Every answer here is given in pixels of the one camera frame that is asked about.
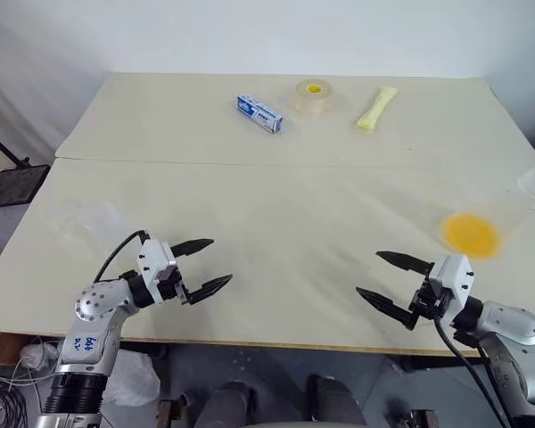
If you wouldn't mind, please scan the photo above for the grey cable bundle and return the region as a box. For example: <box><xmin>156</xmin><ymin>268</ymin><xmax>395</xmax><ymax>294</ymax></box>
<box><xmin>0</xmin><ymin>365</ymin><xmax>57</xmax><ymax>428</ymax></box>

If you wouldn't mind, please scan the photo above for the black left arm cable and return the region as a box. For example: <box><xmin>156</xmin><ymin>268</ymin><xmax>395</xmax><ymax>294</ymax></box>
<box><xmin>92</xmin><ymin>229</ymin><xmax>149</xmax><ymax>284</ymax></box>

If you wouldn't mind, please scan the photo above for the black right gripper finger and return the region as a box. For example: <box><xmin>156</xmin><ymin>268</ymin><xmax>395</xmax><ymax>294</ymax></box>
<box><xmin>355</xmin><ymin>286</ymin><xmax>418</xmax><ymax>332</ymax></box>
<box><xmin>374</xmin><ymin>250</ymin><xmax>433</xmax><ymax>275</ymax></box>

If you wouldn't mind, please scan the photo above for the white plastic bag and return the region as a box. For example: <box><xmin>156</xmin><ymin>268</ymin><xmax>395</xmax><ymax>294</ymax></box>
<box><xmin>101</xmin><ymin>349</ymin><xmax>162</xmax><ymax>407</ymax></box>

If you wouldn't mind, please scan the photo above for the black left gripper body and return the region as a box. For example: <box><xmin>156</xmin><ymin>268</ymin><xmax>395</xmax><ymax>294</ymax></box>
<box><xmin>155</xmin><ymin>266</ymin><xmax>190</xmax><ymax>306</ymax></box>

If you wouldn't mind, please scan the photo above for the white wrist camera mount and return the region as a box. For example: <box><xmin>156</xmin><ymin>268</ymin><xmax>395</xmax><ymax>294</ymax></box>
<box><xmin>136</xmin><ymin>238</ymin><xmax>178</xmax><ymax>305</ymax></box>
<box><xmin>426</xmin><ymin>253</ymin><xmax>474</xmax><ymax>314</ymax></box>

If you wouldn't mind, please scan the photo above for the blue and white carton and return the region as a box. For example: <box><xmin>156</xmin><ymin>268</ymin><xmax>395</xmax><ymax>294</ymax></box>
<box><xmin>230</xmin><ymin>93</ymin><xmax>288</xmax><ymax>135</ymax></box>

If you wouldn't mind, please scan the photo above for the dark rounded shape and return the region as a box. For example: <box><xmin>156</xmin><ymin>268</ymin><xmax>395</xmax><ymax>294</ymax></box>
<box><xmin>208</xmin><ymin>380</ymin><xmax>257</xmax><ymax>428</ymax></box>

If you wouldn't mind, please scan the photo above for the clear plastic cup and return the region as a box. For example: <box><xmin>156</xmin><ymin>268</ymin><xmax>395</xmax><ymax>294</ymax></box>
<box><xmin>48</xmin><ymin>200</ymin><xmax>127</xmax><ymax>251</ymax></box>

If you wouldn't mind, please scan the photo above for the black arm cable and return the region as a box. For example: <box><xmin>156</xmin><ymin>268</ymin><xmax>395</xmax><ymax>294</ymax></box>
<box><xmin>432</xmin><ymin>310</ymin><xmax>516</xmax><ymax>428</ymax></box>
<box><xmin>92</xmin><ymin>229</ymin><xmax>149</xmax><ymax>284</ymax></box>

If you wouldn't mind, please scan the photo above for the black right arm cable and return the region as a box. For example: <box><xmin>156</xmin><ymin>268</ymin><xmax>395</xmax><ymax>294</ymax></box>
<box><xmin>432</xmin><ymin>310</ymin><xmax>516</xmax><ymax>428</ymax></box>

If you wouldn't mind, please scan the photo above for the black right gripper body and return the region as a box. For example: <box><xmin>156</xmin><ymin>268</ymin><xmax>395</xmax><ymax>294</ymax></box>
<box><xmin>407</xmin><ymin>272</ymin><xmax>452</xmax><ymax>320</ymax></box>

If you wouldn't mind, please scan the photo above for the pale yellow bone-shaped toy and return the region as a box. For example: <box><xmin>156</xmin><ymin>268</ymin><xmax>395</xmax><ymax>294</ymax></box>
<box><xmin>355</xmin><ymin>85</ymin><xmax>399</xmax><ymax>133</ymax></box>

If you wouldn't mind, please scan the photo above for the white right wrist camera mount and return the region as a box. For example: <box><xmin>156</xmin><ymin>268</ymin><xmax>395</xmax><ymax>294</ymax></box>
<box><xmin>426</xmin><ymin>253</ymin><xmax>474</xmax><ymax>314</ymax></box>

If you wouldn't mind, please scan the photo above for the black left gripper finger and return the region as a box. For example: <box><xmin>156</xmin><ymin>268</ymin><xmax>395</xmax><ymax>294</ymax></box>
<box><xmin>184</xmin><ymin>273</ymin><xmax>235</xmax><ymax>307</ymax></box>
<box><xmin>169</xmin><ymin>238</ymin><xmax>216</xmax><ymax>259</ymax></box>

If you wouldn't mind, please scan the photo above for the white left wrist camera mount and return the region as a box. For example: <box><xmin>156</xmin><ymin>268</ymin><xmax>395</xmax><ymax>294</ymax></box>
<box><xmin>136</xmin><ymin>238</ymin><xmax>178</xmax><ymax>305</ymax></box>

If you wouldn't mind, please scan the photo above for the clear tape roll yellow core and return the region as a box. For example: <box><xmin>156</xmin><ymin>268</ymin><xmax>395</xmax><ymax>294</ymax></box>
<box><xmin>292</xmin><ymin>78</ymin><xmax>333</xmax><ymax>116</ymax></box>

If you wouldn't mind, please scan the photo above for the black flat tray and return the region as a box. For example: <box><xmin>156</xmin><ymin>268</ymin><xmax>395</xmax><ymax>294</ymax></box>
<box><xmin>0</xmin><ymin>164</ymin><xmax>51</xmax><ymax>211</ymax></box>

